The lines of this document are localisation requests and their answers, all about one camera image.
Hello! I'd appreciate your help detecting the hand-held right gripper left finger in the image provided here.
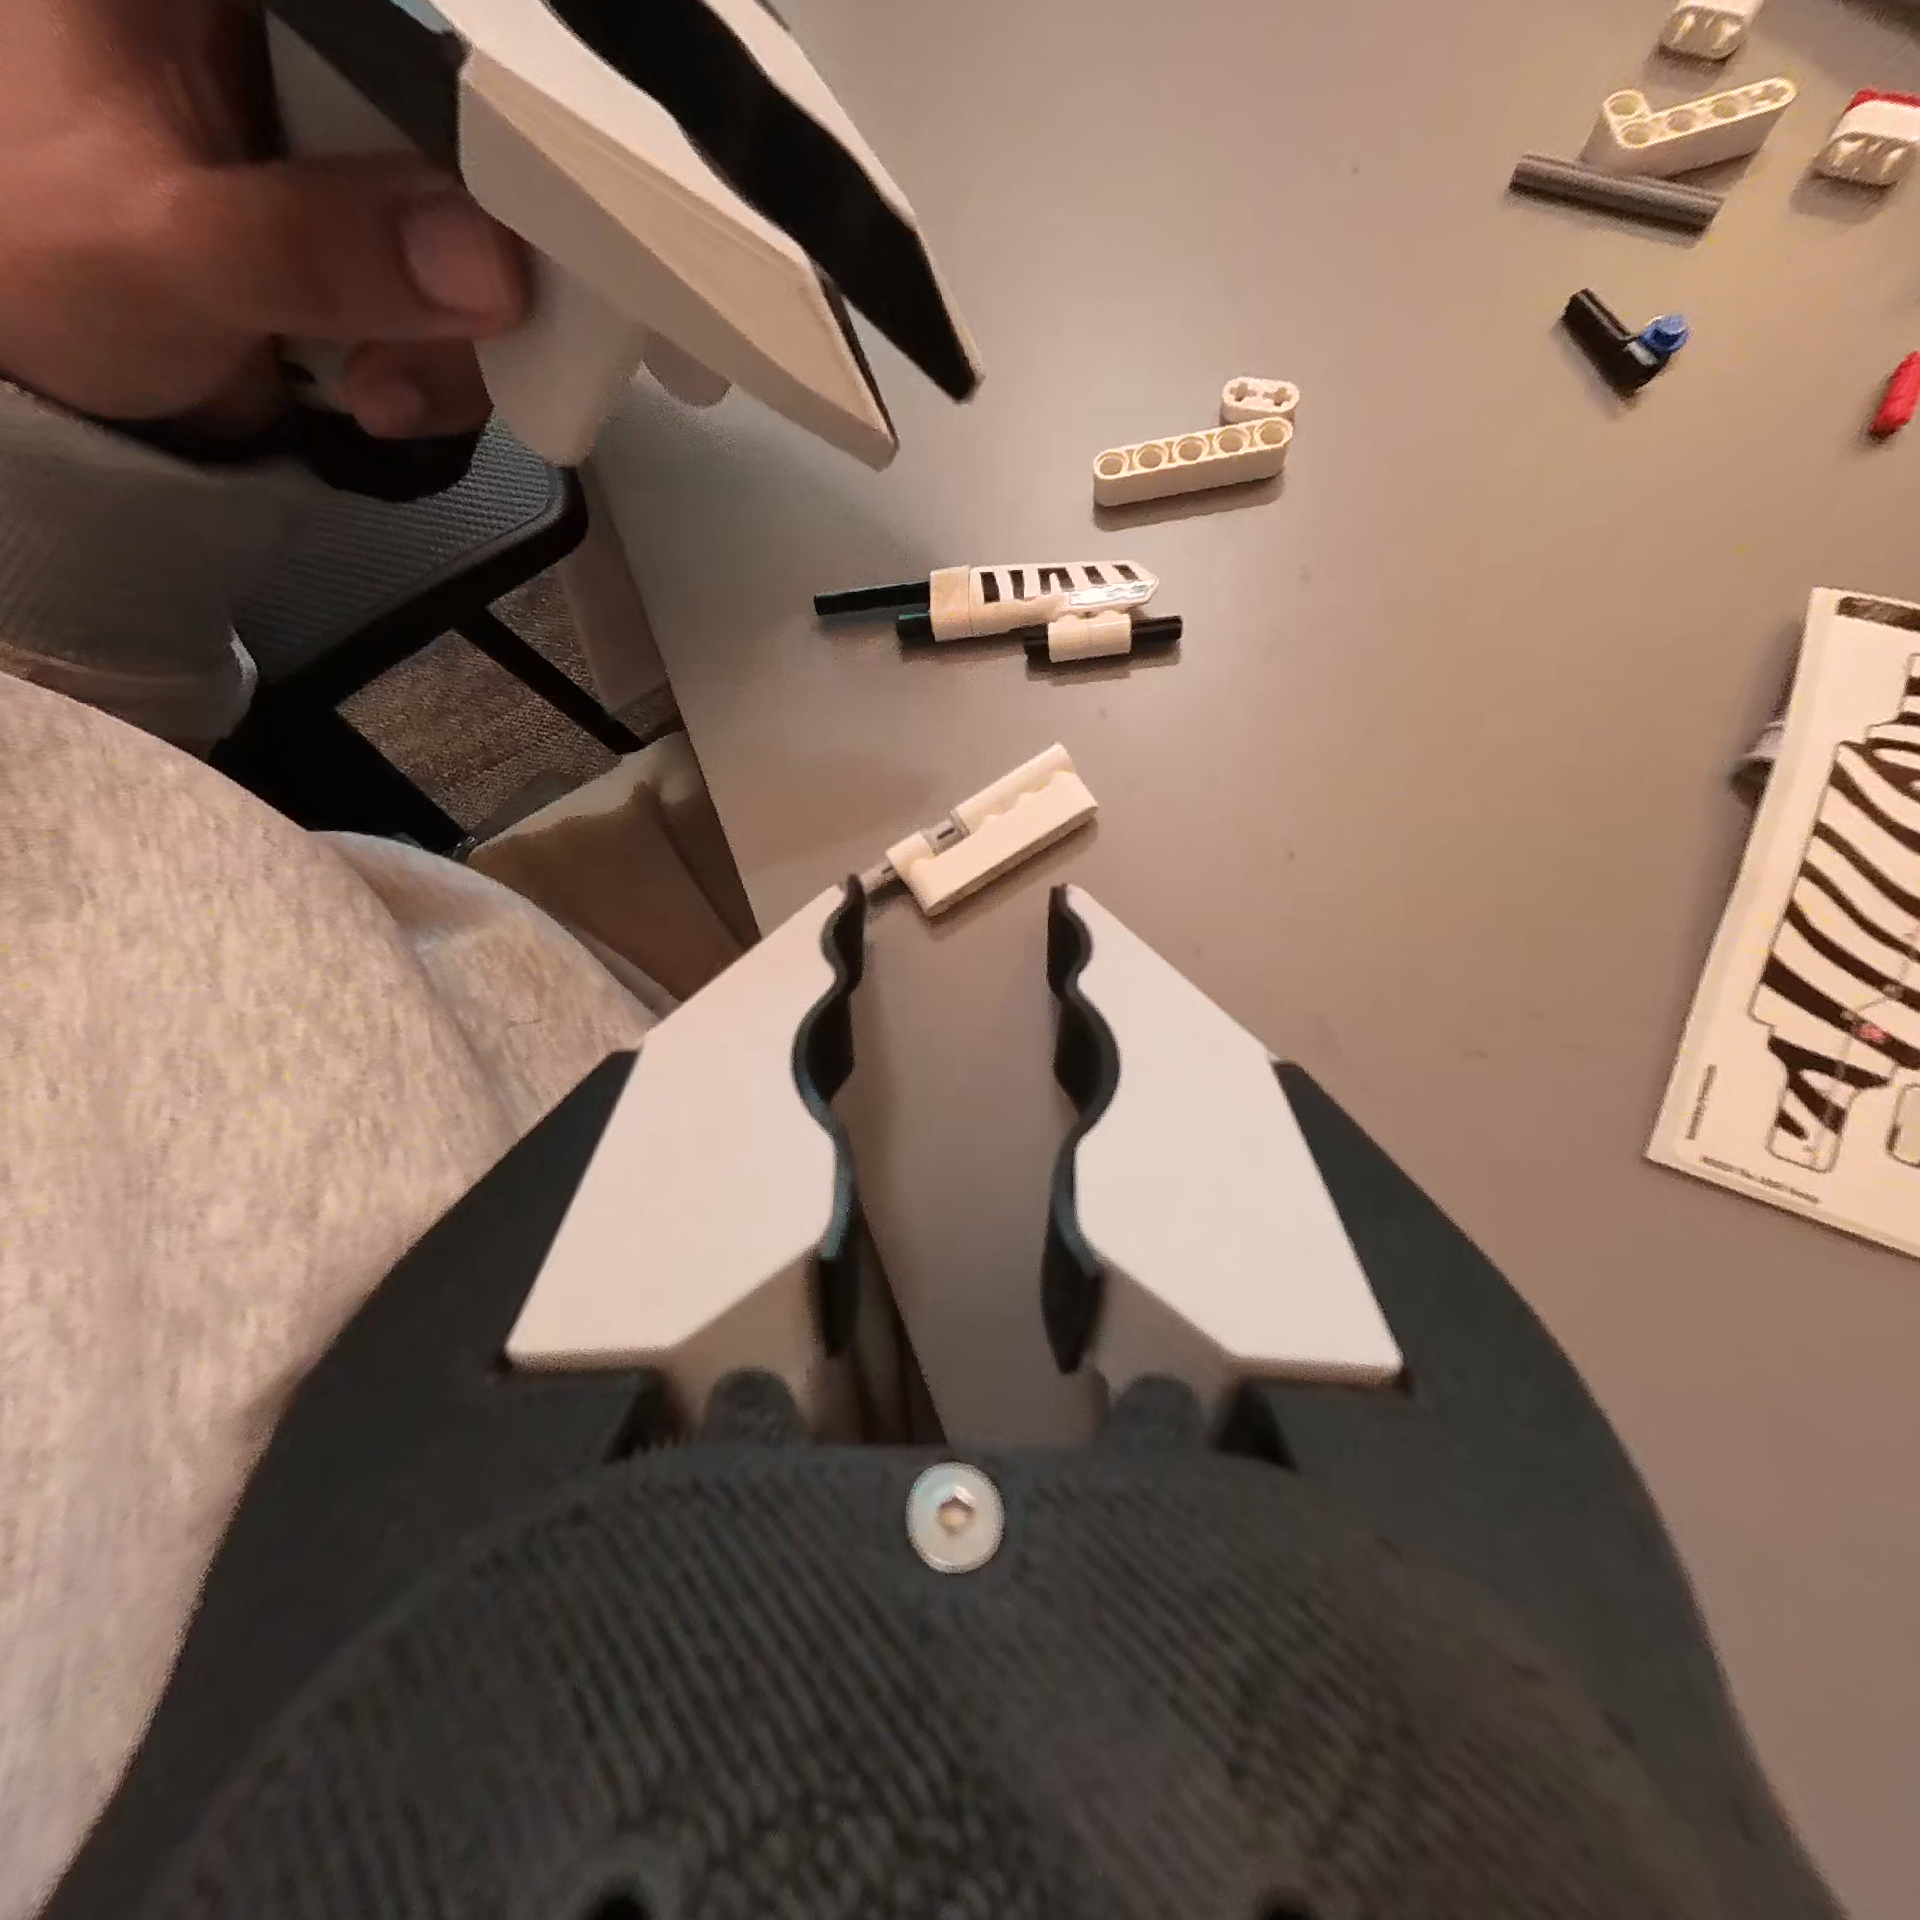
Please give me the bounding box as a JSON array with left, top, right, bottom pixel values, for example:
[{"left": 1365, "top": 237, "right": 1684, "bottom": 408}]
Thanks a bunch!
[{"left": 502, "top": 878, "right": 872, "bottom": 1426}]

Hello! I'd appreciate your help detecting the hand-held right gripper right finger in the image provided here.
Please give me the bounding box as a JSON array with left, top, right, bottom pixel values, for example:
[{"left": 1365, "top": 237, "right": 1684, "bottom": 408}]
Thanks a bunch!
[{"left": 1042, "top": 886, "right": 1404, "bottom": 1425}]

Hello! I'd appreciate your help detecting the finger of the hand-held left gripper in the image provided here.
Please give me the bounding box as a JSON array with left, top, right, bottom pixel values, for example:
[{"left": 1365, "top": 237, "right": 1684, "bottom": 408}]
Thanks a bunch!
[
  {"left": 599, "top": 0, "right": 986, "bottom": 406},
  {"left": 428, "top": 0, "right": 902, "bottom": 472}
]

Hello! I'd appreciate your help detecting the white lego piece grey pin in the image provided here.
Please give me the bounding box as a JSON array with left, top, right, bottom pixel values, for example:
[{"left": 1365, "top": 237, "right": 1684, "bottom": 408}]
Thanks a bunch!
[{"left": 861, "top": 743, "right": 1100, "bottom": 918}]

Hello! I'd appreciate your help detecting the zebra striped lego assembly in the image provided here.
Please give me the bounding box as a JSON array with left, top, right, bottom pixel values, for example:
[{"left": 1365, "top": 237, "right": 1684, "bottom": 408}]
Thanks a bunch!
[{"left": 813, "top": 558, "right": 1186, "bottom": 673}]

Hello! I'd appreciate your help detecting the white five-hole lego beam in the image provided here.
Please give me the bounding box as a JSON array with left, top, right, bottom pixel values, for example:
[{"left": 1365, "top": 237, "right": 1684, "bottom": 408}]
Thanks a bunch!
[{"left": 1093, "top": 417, "right": 1295, "bottom": 511}]

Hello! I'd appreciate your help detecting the dark grey lego tube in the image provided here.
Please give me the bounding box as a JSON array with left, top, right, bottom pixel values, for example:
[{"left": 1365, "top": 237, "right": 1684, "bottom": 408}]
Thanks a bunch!
[{"left": 1505, "top": 154, "right": 1719, "bottom": 237}]

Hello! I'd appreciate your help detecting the black lego connector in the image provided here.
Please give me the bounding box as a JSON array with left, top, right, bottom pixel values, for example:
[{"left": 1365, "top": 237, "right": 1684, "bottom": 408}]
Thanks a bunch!
[{"left": 1560, "top": 288, "right": 1664, "bottom": 395}]

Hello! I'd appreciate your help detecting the white angled lego beam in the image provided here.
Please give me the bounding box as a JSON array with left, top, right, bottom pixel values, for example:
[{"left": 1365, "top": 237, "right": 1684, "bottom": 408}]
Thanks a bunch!
[{"left": 1582, "top": 75, "right": 1798, "bottom": 176}]

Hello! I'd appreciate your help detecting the white and red lego piece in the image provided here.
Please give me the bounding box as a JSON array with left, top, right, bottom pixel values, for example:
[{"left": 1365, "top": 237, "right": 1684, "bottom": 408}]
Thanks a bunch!
[{"left": 1813, "top": 90, "right": 1920, "bottom": 186}]

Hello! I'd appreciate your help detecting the person's left hand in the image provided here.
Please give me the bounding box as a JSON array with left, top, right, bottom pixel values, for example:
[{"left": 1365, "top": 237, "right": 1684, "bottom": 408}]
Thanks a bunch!
[{"left": 0, "top": 0, "right": 529, "bottom": 442}]

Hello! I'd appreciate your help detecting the black mesh office chair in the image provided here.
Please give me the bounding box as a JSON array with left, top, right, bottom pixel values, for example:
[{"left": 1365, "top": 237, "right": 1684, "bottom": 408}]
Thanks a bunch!
[{"left": 112, "top": 406, "right": 653, "bottom": 865}]

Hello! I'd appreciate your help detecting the zebra striped sticker sheet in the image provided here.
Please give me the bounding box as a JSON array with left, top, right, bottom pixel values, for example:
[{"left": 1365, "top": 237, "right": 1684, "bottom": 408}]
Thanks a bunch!
[{"left": 1645, "top": 589, "right": 1920, "bottom": 1259}]

